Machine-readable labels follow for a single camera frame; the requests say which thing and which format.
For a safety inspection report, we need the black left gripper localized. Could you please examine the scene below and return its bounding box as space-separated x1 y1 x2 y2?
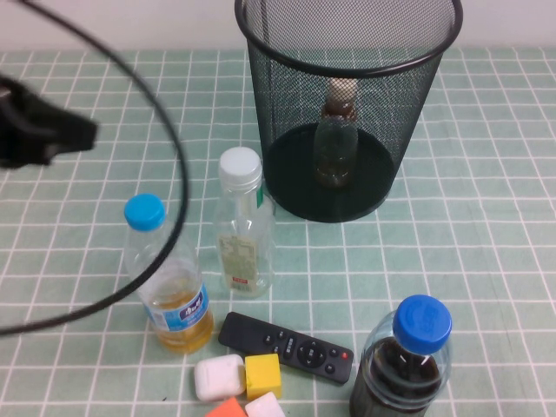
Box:
0 73 100 171

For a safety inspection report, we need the white earbud case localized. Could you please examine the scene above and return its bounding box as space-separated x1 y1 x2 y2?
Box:
194 354 248 401

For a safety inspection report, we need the orange block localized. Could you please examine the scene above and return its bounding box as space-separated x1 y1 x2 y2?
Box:
203 395 248 417

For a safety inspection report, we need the black remote control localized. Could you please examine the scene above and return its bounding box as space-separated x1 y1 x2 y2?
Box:
217 311 355 386

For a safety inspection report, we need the black mesh wastebasket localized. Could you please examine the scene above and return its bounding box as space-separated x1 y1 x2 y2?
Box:
234 0 464 224

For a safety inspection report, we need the green checkered tablecloth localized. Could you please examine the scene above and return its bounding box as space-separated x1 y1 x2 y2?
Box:
0 45 556 417

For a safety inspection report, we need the yellow cube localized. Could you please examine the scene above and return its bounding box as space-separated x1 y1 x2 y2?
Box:
244 353 283 400

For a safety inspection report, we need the light-blue-capped bottle with yellow liquid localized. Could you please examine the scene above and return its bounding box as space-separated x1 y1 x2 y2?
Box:
122 193 215 355

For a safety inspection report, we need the black cable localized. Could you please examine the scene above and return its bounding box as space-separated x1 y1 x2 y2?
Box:
0 0 190 336

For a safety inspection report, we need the blue-capped bottle with dark liquid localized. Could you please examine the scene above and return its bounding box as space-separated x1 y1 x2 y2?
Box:
349 294 453 417

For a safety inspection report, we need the beige-capped bottle with brown label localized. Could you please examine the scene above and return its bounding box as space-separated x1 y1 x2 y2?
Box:
313 76 361 190

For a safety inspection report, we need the small white block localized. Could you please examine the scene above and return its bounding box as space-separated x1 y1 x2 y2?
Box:
244 390 286 417

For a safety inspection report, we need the white-capped clear bottle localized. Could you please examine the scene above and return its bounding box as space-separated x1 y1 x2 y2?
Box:
215 146 277 299

